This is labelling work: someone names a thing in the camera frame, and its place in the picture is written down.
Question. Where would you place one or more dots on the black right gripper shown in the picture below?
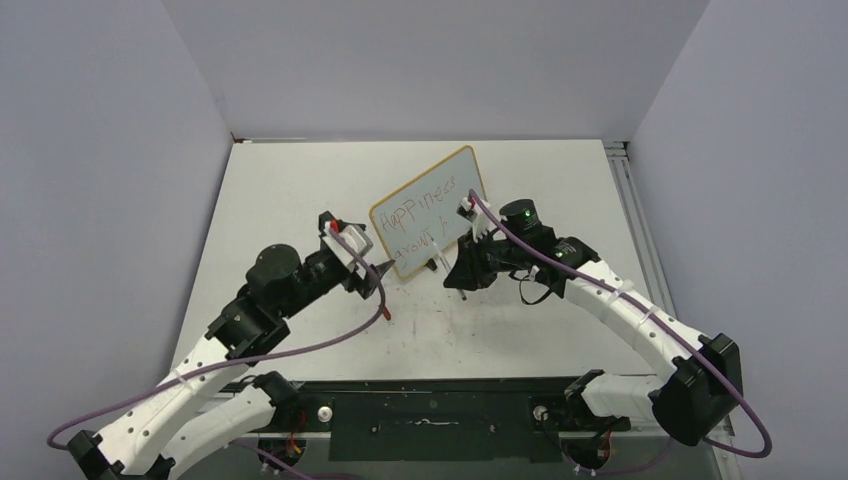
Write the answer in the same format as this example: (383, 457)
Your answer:
(468, 272)

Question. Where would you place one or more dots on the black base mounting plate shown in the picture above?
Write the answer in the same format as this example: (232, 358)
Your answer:
(534, 418)

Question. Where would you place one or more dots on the yellow framed whiteboard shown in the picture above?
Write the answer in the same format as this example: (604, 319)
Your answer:
(419, 220)

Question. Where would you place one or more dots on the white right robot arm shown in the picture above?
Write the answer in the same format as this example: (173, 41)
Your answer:
(695, 381)

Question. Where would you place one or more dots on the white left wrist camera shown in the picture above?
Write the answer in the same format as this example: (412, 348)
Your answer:
(340, 236)

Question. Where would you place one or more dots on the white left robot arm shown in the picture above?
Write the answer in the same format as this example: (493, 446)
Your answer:
(163, 434)

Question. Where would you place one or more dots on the white red whiteboard marker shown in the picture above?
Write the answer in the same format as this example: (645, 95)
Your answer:
(442, 260)

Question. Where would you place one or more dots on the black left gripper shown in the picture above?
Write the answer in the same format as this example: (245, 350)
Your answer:
(352, 280)

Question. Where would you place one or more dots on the aluminium rail right side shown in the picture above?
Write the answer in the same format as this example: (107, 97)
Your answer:
(657, 287)

